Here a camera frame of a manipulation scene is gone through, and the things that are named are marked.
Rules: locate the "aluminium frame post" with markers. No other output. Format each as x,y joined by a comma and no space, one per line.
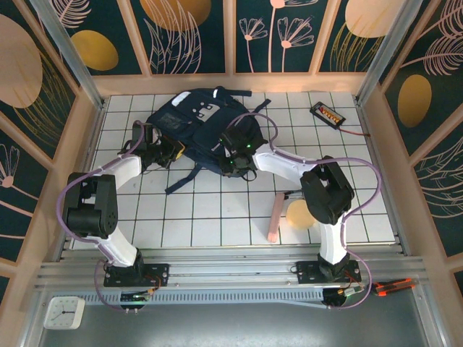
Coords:
387,47
65,47

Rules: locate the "navy blue backpack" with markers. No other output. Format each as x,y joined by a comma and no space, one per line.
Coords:
195,123

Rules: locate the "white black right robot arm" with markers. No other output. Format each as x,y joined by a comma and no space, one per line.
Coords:
282,164

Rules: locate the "aluminium mounting rail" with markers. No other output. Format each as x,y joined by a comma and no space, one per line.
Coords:
235,269

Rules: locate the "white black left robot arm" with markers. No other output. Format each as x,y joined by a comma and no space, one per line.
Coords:
123,168

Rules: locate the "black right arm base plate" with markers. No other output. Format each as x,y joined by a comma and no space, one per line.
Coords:
307,271

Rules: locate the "orange black hand tool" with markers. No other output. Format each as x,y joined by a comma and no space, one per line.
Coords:
394,287

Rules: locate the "black pen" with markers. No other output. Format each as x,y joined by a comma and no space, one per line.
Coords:
292,194

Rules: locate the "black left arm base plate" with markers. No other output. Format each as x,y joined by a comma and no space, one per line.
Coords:
159,274

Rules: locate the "white square clock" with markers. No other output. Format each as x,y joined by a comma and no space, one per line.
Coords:
64,312

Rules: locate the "black charger board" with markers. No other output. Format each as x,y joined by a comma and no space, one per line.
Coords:
327,114

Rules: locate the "round beige disc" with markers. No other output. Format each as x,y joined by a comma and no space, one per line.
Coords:
298,217

